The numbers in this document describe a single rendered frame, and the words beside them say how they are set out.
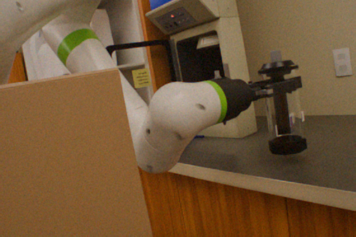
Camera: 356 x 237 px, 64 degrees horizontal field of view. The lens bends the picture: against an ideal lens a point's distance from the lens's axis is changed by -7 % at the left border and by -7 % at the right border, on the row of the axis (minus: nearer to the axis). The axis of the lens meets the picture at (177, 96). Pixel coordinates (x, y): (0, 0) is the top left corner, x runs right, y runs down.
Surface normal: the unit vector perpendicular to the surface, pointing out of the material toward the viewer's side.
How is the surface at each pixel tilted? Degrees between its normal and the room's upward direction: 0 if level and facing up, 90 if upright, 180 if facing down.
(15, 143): 90
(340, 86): 90
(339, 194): 90
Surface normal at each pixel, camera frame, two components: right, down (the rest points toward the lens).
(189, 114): 0.32, 0.11
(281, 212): -0.77, 0.18
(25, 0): 0.94, -0.29
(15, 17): 1.00, -0.09
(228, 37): 0.61, -0.05
